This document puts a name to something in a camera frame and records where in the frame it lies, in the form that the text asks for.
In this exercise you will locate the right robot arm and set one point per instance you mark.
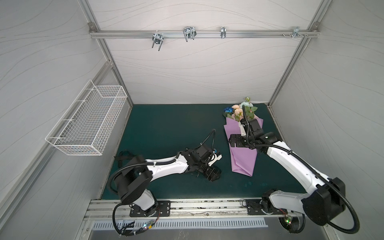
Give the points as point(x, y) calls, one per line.
point(324, 199)

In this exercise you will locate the white vent grille strip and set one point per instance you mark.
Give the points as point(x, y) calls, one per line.
point(170, 224)

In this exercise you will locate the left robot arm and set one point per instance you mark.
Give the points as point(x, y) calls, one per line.
point(131, 181)

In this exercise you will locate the green table mat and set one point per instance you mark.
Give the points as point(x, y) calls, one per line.
point(160, 131)

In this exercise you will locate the white wire basket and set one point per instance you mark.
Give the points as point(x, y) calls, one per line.
point(86, 126)

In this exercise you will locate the metal u-bolt clamp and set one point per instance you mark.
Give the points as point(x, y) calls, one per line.
point(189, 33)
point(157, 39)

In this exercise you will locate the blue fake flower stem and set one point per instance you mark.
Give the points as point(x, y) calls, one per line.
point(228, 112)

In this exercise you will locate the pink purple wrapping paper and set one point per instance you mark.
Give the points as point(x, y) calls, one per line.
point(242, 159)

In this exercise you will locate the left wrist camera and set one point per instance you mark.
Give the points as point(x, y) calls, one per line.
point(216, 157)

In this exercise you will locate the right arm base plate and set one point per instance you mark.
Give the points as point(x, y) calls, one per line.
point(255, 207)

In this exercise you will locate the metal bolt clamp right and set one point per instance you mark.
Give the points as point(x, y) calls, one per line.
point(295, 34)

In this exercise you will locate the aluminium crossbar rail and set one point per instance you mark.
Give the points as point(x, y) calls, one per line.
point(201, 34)

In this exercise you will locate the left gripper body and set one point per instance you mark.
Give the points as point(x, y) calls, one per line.
point(207, 171)

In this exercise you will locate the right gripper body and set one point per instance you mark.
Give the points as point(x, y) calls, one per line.
point(237, 140)

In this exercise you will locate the metal U-bolt clamp middle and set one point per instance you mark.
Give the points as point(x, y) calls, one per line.
point(189, 33)

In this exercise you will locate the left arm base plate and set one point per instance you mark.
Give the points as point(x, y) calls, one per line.
point(160, 208)

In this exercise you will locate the peach fake flower stem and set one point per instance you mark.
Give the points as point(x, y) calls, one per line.
point(237, 113)

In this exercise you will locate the metal bracket clamp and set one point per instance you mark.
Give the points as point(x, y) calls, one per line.
point(223, 32)

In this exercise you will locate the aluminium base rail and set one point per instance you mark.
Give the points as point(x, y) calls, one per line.
point(181, 208)

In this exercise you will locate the mint fake flower stem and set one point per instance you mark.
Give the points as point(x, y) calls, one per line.
point(248, 109)

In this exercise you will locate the metal U-bolt clamp left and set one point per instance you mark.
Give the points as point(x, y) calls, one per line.
point(157, 39)

